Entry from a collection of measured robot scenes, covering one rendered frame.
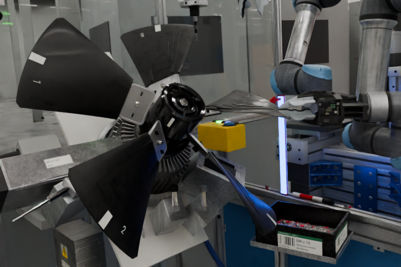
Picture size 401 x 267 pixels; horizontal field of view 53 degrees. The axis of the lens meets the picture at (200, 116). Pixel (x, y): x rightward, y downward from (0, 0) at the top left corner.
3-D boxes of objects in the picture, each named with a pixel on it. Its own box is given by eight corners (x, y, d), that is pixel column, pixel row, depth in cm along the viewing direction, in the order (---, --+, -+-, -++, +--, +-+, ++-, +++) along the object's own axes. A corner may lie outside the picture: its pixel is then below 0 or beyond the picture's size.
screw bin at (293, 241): (253, 244, 111) (252, 220, 110) (277, 222, 125) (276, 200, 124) (334, 261, 99) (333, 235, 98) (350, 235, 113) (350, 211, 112)
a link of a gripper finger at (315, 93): (296, 91, 104) (333, 90, 102) (296, 90, 105) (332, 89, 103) (297, 109, 105) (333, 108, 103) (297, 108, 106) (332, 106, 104)
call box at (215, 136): (198, 151, 158) (196, 124, 156) (216, 146, 164) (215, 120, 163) (228, 156, 146) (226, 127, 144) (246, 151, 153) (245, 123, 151)
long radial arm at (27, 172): (105, 158, 110) (120, 134, 102) (117, 182, 107) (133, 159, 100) (-10, 184, 91) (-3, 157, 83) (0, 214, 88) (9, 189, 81)
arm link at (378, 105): (381, 88, 102) (380, 120, 104) (361, 89, 103) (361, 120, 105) (388, 94, 95) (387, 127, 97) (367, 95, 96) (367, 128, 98)
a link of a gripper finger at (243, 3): (250, 18, 161) (256, -6, 158) (240, 17, 157) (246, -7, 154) (245, 16, 163) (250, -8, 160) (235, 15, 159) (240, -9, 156)
